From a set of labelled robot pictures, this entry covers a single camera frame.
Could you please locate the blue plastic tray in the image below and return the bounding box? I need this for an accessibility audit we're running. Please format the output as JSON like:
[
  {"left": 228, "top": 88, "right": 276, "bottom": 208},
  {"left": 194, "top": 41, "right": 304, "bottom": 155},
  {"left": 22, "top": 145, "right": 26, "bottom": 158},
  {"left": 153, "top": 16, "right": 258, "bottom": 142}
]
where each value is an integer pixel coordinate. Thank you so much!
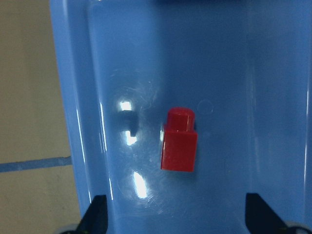
[{"left": 50, "top": 0, "right": 312, "bottom": 234}]

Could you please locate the red block with stud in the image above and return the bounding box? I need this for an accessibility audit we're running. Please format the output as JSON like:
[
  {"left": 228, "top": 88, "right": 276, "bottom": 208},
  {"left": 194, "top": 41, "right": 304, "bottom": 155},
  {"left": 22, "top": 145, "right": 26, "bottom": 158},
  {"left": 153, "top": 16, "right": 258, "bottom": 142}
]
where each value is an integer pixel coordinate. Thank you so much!
[{"left": 160, "top": 107, "right": 198, "bottom": 172}]

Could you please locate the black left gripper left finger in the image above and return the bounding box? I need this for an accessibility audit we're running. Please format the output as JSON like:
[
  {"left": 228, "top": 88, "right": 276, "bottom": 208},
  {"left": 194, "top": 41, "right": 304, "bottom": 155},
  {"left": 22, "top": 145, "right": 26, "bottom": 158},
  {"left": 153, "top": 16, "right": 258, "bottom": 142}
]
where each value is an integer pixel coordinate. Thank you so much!
[{"left": 76, "top": 195, "right": 108, "bottom": 234}]

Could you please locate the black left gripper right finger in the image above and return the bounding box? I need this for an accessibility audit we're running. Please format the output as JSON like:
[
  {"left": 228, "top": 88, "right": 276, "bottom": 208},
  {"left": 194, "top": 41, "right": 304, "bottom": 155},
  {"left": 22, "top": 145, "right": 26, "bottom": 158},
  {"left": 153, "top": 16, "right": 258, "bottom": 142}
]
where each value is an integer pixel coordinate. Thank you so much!
[{"left": 245, "top": 193, "right": 288, "bottom": 234}]

